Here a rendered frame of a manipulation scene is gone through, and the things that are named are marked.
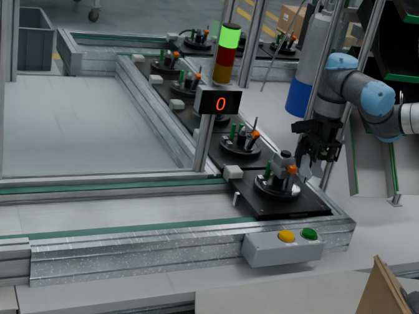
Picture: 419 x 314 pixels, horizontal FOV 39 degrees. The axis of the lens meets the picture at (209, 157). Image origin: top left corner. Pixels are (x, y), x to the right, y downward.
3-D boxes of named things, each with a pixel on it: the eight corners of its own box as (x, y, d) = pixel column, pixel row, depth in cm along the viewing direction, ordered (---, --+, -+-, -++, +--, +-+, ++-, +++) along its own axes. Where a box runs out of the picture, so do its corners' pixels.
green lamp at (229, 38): (240, 48, 158) (244, 30, 156) (223, 47, 156) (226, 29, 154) (232, 42, 162) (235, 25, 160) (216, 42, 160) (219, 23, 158)
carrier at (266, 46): (312, 63, 310) (318, 39, 304) (272, 61, 300) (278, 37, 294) (289, 47, 329) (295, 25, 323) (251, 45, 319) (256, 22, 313)
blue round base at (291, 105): (325, 119, 266) (334, 88, 259) (295, 119, 259) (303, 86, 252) (307, 104, 278) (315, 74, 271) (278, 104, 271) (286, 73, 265)
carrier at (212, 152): (287, 171, 192) (296, 136, 186) (219, 174, 182) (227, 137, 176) (254, 137, 211) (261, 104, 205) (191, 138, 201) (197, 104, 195)
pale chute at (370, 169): (388, 198, 180) (397, 195, 176) (349, 196, 176) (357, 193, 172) (378, 111, 188) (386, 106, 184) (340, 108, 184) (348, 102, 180)
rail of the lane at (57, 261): (346, 252, 173) (358, 220, 168) (29, 288, 135) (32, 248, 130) (336, 240, 177) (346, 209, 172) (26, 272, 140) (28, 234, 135)
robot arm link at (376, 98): (406, 106, 142) (371, 89, 150) (392, 80, 134) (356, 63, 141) (384, 131, 142) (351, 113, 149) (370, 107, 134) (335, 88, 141)
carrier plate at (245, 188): (330, 215, 172) (332, 209, 171) (257, 221, 161) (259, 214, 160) (289, 174, 191) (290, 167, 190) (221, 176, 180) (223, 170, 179)
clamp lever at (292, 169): (292, 191, 169) (298, 167, 166) (285, 192, 168) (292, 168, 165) (285, 185, 172) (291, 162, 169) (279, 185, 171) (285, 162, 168)
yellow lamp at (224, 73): (232, 83, 163) (236, 66, 160) (216, 83, 161) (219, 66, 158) (225, 77, 167) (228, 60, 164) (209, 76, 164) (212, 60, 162)
